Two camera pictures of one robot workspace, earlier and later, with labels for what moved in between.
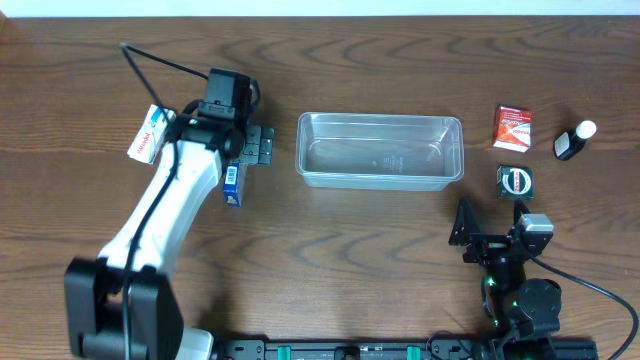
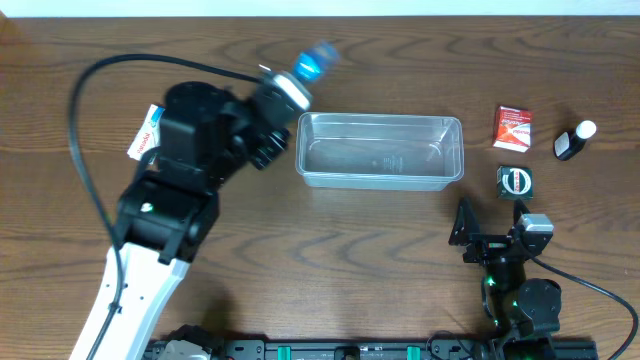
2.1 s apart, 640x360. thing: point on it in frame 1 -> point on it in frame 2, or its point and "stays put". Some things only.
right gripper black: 489,246 stays put
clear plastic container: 362,151 stays put
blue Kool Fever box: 232,184 -> 311,64
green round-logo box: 514,182 stays put
